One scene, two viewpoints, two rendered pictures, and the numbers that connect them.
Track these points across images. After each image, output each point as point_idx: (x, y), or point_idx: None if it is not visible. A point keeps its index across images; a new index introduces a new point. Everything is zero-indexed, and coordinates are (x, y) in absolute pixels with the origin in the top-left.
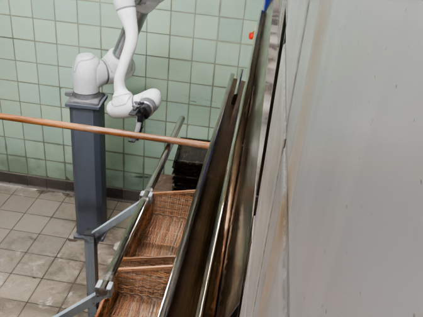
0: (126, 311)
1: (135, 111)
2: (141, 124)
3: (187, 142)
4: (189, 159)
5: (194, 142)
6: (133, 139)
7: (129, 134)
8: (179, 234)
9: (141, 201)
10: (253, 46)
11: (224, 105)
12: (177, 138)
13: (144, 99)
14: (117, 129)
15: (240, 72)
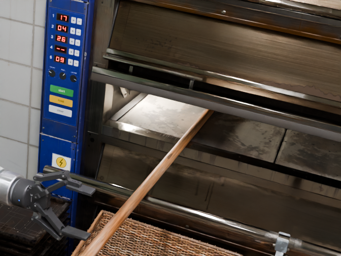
0: None
1: (83, 186)
2: (51, 209)
3: (159, 174)
4: (30, 228)
5: (161, 169)
6: (82, 233)
7: (124, 218)
8: None
9: (306, 242)
10: (305, 3)
11: (216, 95)
12: (148, 178)
13: (4, 174)
14: (109, 225)
15: (117, 57)
